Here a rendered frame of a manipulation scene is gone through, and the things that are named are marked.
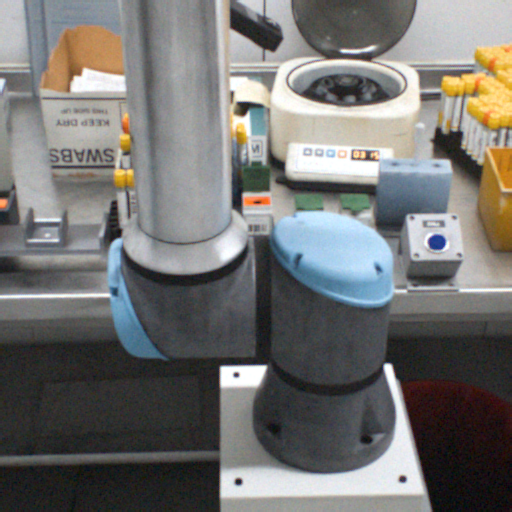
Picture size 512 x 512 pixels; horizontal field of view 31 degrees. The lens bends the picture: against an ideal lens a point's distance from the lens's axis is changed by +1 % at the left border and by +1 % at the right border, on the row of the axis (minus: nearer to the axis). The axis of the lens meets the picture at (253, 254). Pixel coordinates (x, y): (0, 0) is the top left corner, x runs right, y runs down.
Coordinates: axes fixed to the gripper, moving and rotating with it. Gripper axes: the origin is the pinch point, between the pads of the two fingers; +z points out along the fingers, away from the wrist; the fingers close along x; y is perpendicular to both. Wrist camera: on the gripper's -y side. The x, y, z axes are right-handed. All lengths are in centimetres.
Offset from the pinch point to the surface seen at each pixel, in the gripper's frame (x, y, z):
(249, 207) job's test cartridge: 7.3, -4.3, 10.1
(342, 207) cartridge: 6.0, -17.4, 11.1
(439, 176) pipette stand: 3.0, -31.2, 8.1
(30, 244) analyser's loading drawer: 11.1, 25.2, 13.0
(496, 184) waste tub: 4.5, -38.9, 8.8
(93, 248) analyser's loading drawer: 11.5, 16.9, 13.5
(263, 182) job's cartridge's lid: 3.3, -6.4, 8.4
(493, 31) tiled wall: -50, -53, 6
